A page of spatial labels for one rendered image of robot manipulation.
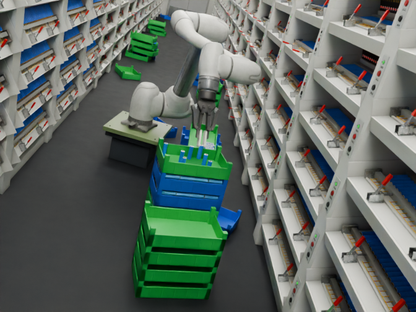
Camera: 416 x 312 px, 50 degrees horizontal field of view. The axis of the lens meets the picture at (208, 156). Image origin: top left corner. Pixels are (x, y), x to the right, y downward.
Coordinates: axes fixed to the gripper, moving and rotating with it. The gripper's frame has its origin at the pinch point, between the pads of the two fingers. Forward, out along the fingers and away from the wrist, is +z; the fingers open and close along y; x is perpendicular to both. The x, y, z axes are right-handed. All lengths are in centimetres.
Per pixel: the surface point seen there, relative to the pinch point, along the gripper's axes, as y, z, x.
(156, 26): -75, -241, -618
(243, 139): -72, -14, -131
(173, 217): 8.7, 34.2, 1.3
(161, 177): 14.8, 18.6, -3.1
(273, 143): -63, -8, -60
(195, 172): 0.5, 14.5, -1.3
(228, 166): -13.3, 10.4, 0.6
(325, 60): -48, -40, 13
